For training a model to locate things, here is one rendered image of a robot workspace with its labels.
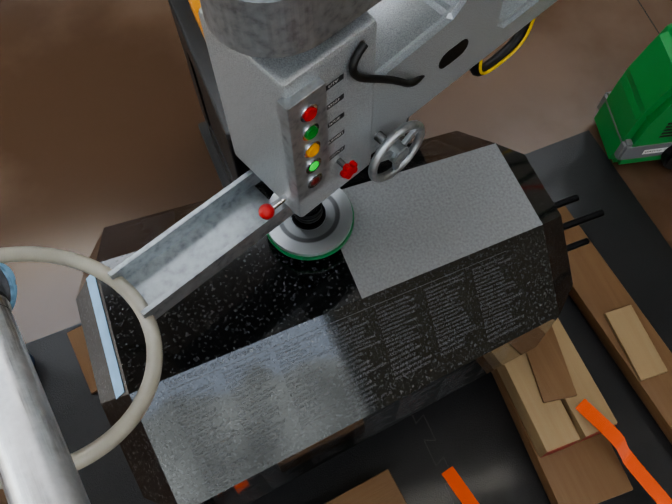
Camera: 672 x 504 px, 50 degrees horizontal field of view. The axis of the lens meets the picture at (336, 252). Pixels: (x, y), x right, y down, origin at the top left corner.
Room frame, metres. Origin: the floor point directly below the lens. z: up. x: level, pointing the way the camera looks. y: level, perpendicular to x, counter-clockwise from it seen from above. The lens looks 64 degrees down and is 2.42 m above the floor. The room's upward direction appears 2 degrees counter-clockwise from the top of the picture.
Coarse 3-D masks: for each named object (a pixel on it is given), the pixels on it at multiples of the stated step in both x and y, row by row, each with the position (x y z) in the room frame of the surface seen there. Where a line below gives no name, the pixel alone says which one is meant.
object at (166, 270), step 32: (224, 192) 0.76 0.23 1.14; (256, 192) 0.79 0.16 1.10; (192, 224) 0.70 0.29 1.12; (224, 224) 0.71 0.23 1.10; (256, 224) 0.69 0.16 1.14; (160, 256) 0.64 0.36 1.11; (192, 256) 0.64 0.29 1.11; (224, 256) 0.62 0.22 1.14; (160, 288) 0.57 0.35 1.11; (192, 288) 0.56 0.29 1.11
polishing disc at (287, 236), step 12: (336, 192) 0.89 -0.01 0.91; (324, 204) 0.86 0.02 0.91; (336, 204) 0.86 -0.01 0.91; (348, 204) 0.86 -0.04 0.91; (336, 216) 0.83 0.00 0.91; (348, 216) 0.82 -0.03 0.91; (276, 228) 0.80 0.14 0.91; (288, 228) 0.80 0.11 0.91; (324, 228) 0.80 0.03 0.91; (336, 228) 0.79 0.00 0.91; (348, 228) 0.79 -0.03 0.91; (276, 240) 0.77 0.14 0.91; (288, 240) 0.77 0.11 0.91; (300, 240) 0.77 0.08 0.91; (312, 240) 0.76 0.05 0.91; (324, 240) 0.76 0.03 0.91; (336, 240) 0.76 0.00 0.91; (288, 252) 0.74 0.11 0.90; (300, 252) 0.73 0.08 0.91; (312, 252) 0.73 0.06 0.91; (324, 252) 0.73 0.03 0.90
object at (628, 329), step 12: (612, 312) 0.85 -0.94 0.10; (624, 312) 0.84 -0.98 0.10; (612, 324) 0.80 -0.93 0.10; (624, 324) 0.80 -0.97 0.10; (636, 324) 0.80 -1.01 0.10; (624, 336) 0.76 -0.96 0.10; (636, 336) 0.76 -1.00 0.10; (648, 336) 0.75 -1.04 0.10; (624, 348) 0.72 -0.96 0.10; (636, 348) 0.71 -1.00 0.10; (648, 348) 0.71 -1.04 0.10; (636, 360) 0.67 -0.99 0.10; (648, 360) 0.67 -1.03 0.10; (660, 360) 0.67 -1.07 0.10; (636, 372) 0.63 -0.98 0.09; (648, 372) 0.63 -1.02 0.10; (660, 372) 0.63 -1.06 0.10
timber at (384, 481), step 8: (384, 472) 0.34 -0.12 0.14; (368, 480) 0.32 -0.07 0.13; (376, 480) 0.32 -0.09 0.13; (384, 480) 0.32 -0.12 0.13; (392, 480) 0.32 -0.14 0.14; (352, 488) 0.30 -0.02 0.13; (360, 488) 0.30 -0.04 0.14; (368, 488) 0.30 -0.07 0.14; (376, 488) 0.30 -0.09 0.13; (384, 488) 0.29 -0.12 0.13; (392, 488) 0.29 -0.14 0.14; (344, 496) 0.28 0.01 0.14; (352, 496) 0.28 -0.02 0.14; (360, 496) 0.27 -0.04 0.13; (368, 496) 0.27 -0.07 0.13; (376, 496) 0.27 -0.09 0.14; (384, 496) 0.27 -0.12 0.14; (392, 496) 0.27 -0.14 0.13; (400, 496) 0.27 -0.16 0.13
